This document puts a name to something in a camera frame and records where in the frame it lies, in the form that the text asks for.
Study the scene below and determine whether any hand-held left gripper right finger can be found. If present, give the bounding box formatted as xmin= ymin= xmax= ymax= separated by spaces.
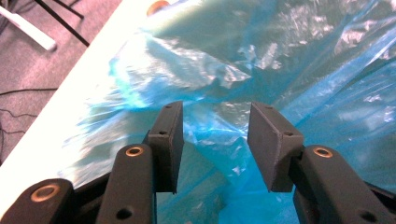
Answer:
xmin=247 ymin=101 xmax=396 ymax=224

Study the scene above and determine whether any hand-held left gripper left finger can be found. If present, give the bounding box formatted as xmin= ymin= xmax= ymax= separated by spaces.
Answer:
xmin=95 ymin=100 xmax=185 ymax=224

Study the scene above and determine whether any blue plastic trash bag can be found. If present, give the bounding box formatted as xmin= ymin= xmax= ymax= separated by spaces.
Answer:
xmin=58 ymin=0 xmax=396 ymax=224

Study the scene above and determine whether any round table grommet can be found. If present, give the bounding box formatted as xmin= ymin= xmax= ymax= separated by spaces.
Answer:
xmin=146 ymin=0 xmax=171 ymax=17

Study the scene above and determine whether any black folding chair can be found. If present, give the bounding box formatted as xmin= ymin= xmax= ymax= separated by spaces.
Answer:
xmin=33 ymin=0 xmax=92 ymax=48

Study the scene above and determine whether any white desk stand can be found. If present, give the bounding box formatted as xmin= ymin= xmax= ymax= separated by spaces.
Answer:
xmin=0 ymin=4 xmax=58 ymax=52

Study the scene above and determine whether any thin black floor cable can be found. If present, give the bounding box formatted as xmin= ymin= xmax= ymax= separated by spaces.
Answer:
xmin=0 ymin=107 xmax=39 ymax=138
xmin=0 ymin=87 xmax=59 ymax=97

